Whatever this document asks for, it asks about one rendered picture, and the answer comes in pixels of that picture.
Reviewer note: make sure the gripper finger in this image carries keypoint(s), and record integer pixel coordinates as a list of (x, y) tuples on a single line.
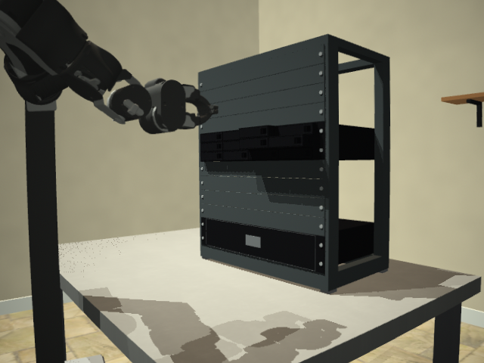
[(199, 101), (192, 121)]

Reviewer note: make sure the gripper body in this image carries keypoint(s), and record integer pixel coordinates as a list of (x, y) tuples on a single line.
[(168, 111)]

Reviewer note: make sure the black server rack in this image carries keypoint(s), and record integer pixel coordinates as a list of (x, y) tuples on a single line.
[(281, 217)]

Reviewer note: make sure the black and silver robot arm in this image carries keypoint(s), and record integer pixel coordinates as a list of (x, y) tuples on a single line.
[(51, 39)]

